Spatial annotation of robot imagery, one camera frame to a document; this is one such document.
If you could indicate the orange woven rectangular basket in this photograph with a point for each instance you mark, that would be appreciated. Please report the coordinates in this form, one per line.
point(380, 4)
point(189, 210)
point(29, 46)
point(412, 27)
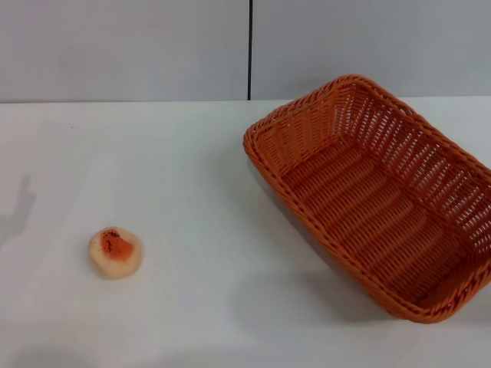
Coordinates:
point(356, 207)

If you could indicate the black vertical wall strip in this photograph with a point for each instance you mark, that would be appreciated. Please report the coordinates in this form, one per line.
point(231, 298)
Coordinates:
point(250, 50)

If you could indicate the round bread with orange topping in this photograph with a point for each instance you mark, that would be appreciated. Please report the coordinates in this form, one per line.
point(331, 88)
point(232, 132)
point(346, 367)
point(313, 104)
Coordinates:
point(115, 255)

